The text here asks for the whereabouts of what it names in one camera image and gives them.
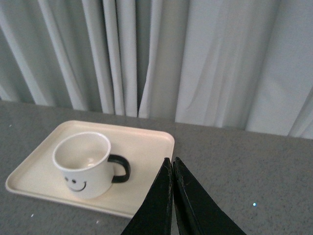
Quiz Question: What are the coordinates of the white smiley mug black handle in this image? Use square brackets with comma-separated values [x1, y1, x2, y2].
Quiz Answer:
[52, 132, 131, 199]

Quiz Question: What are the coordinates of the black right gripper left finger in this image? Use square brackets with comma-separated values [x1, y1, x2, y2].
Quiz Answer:
[122, 158, 173, 235]

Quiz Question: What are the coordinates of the beige rectangular plastic tray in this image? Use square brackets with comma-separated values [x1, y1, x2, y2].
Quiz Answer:
[5, 120, 175, 218]

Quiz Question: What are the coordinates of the light grey pleated curtain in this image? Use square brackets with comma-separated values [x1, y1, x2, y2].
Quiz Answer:
[0, 0, 313, 139]

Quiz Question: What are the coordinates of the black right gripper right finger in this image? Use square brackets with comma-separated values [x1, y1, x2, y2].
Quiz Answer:
[173, 157, 245, 235]

